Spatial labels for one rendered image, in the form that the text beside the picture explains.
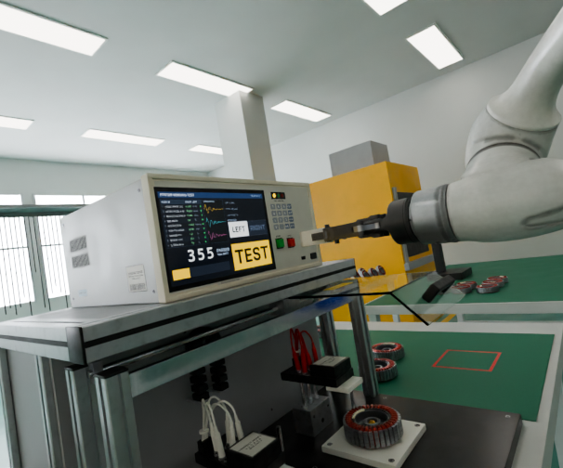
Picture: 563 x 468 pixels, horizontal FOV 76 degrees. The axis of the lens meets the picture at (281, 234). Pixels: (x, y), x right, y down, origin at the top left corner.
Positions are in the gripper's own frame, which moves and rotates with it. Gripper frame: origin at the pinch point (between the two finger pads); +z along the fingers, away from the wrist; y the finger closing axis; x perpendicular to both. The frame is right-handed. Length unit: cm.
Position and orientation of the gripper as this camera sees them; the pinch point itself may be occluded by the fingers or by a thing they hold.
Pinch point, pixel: (316, 237)
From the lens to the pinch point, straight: 72.1
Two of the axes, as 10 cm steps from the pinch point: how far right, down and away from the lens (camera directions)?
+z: -7.5, 1.5, 6.4
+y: 6.4, -0.7, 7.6
